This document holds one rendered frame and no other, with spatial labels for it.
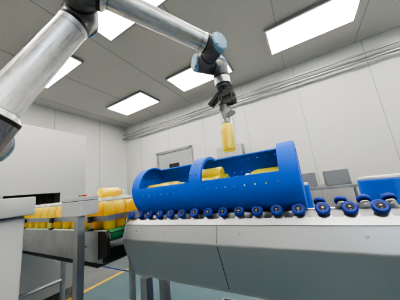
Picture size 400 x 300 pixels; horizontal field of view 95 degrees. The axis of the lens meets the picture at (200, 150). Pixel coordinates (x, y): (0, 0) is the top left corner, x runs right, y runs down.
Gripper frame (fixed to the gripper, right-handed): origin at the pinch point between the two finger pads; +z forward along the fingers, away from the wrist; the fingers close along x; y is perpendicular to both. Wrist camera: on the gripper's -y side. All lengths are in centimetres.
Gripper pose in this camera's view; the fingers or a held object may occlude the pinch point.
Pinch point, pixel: (225, 119)
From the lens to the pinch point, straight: 104.8
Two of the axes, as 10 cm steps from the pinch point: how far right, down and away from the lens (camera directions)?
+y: 8.3, -2.2, -5.2
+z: 1.4, 9.7, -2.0
